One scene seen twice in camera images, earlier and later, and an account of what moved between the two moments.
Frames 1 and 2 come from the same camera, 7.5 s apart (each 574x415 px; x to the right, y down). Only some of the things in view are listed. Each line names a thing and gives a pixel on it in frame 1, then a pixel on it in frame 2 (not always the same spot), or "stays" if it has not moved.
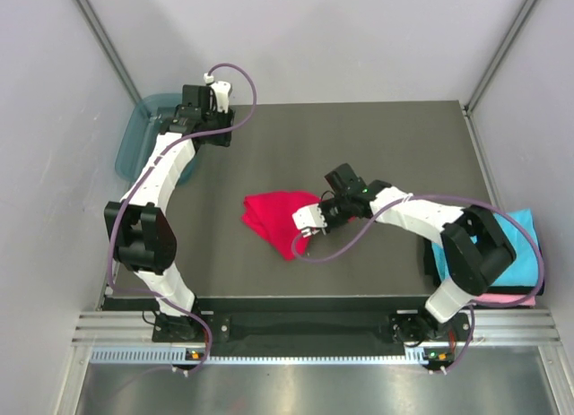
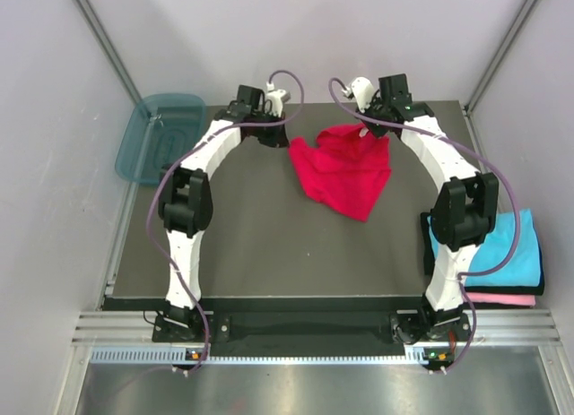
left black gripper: (225, 119) to (276, 138)
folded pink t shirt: (505, 298) stays
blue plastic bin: (143, 130) stays
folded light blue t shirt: (524, 271) stays
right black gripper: (323, 205) to (378, 133)
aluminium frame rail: (494, 326) stays
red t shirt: (270, 214) to (342, 170)
